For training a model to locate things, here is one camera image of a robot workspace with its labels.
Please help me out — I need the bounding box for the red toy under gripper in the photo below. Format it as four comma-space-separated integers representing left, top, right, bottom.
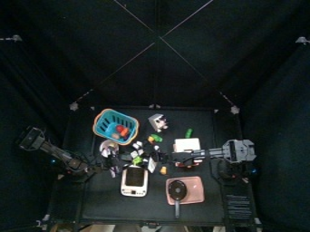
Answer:
176, 160, 204, 169

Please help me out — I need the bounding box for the white card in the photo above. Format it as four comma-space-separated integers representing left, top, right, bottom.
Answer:
147, 157, 160, 174

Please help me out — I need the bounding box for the white box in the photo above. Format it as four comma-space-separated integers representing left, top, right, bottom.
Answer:
174, 138, 202, 153

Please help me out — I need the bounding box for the white pink toy bowl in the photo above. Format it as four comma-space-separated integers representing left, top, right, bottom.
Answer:
99, 139, 122, 158

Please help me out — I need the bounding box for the white digital kitchen scale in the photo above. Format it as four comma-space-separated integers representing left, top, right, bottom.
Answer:
121, 165, 150, 198

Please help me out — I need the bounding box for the green orange toy vegetable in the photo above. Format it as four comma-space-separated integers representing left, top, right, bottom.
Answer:
147, 133, 165, 144

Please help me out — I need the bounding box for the grey toy cow box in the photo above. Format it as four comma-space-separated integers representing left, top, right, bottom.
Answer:
147, 113, 170, 133

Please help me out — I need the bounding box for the black toy frying pan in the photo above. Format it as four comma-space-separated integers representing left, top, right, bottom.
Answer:
168, 179, 188, 219

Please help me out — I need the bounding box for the pink tray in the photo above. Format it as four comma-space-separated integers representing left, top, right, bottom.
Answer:
165, 176, 206, 206

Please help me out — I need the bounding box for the teal basket orange rim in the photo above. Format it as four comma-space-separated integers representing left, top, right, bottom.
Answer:
93, 108, 141, 146

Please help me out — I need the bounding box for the white text label sticker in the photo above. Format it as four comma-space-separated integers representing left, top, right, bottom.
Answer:
226, 194, 253, 221

